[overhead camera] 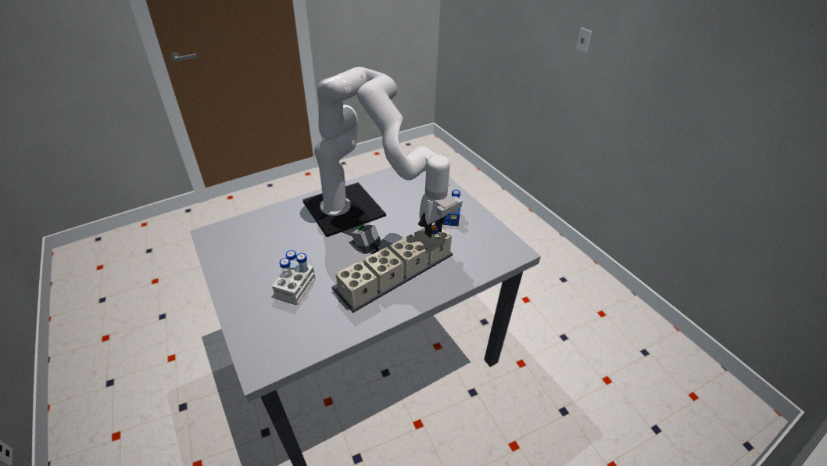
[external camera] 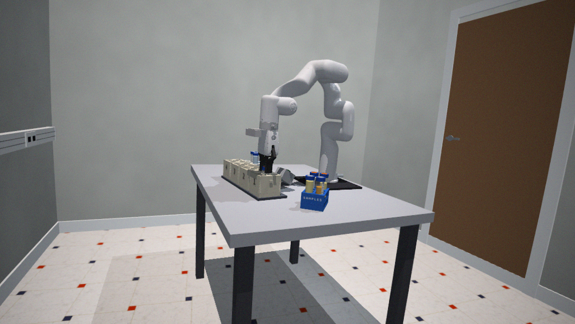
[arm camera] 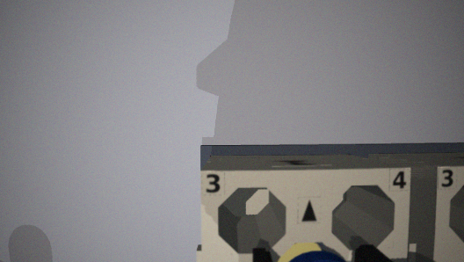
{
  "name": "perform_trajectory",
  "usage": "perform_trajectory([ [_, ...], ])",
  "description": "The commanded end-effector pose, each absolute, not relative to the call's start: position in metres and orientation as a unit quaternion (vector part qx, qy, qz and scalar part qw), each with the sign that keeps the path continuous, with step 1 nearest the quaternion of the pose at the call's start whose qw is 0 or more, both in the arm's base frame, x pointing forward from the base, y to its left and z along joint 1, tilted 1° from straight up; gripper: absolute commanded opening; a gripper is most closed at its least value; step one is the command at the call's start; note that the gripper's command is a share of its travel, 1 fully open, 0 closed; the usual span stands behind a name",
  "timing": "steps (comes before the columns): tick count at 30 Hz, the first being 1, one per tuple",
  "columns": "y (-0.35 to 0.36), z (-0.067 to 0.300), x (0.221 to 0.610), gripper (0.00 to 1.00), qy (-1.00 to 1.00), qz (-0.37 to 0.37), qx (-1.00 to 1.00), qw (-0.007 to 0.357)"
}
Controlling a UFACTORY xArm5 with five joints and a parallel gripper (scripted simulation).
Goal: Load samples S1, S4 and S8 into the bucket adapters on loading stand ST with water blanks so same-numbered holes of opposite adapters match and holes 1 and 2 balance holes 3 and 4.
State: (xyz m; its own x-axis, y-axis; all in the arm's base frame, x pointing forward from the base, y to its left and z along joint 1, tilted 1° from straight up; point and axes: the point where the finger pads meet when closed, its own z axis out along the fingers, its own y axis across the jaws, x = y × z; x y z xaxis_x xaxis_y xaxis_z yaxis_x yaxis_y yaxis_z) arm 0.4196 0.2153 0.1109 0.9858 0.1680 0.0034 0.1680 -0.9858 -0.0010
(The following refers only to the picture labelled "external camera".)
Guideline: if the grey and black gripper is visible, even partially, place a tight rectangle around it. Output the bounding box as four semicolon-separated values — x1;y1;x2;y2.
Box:
258;129;279;173

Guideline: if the beige bucket adapter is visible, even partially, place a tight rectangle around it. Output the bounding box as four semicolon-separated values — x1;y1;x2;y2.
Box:
230;163;257;185
239;166;259;191
249;171;282;198
223;159;248;180

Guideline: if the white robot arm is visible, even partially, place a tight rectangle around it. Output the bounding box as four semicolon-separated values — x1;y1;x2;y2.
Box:
246;60;354;183

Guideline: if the blue tube rack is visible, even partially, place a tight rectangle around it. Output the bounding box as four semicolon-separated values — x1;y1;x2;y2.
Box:
300;188;329;211

